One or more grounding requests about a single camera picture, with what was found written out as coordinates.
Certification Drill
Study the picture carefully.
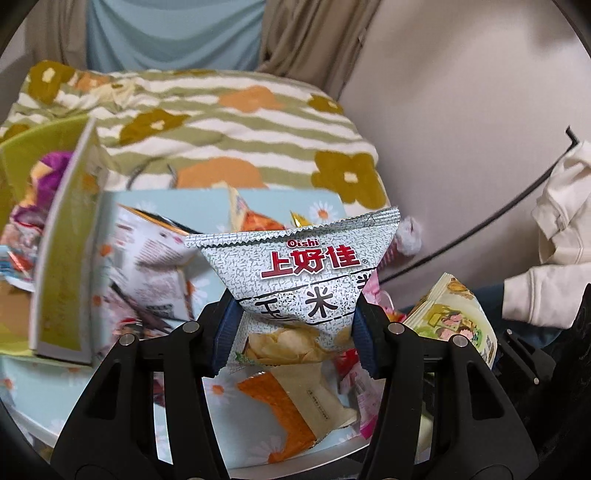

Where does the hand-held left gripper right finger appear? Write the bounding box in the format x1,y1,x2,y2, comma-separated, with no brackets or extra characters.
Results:
353,295,541,480

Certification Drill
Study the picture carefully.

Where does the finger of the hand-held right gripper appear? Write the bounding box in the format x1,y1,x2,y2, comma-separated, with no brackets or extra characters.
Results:
499,328,557,386

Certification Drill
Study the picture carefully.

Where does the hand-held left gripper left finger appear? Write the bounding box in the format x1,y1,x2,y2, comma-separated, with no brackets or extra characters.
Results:
50,291,245,480

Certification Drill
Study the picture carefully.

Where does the green cartoon snack packet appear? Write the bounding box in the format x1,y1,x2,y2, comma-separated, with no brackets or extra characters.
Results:
405,272,498,370

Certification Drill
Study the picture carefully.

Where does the grey speckled chip bag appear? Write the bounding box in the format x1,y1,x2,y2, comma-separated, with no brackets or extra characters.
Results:
185,207,402,377

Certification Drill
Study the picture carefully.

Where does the white chip bag orange trim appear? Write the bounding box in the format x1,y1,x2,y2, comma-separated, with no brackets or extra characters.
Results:
108,205,204,333

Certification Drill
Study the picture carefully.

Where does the yellow-green plastic bin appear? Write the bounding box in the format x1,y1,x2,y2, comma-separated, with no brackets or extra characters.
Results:
0,114,100,358

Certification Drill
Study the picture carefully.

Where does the pink snack packet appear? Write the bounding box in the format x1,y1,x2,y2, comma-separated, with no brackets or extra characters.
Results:
339,360,393,439

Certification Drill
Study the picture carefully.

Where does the orange and cream snack packet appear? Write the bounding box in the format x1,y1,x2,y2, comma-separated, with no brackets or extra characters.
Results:
228,187,287,232
237,364,360,462

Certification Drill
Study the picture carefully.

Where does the white twisted candy wrapper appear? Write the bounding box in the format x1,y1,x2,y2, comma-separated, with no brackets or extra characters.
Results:
392,217,423,257

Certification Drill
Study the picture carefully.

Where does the white clothing sleeve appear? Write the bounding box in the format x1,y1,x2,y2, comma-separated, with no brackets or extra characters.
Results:
503,141,591,330

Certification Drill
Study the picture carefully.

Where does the light green cardboard box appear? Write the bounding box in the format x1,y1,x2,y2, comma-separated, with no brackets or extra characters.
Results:
30,117,116,365

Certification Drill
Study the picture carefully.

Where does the green striped floral blanket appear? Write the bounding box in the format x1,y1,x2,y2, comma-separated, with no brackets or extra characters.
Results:
0,60,389,217

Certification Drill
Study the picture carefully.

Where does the red and white snack packet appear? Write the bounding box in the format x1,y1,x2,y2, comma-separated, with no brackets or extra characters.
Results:
0,203,47,291

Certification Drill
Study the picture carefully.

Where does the blue curtain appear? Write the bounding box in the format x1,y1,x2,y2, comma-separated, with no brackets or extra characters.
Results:
85,0,266,72

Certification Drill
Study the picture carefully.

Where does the beige curtain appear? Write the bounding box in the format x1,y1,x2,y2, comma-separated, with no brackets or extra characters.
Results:
259,0,384,88
25,0,93,70

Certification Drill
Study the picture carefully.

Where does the black cable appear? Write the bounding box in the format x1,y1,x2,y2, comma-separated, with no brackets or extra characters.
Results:
383,127,583,282

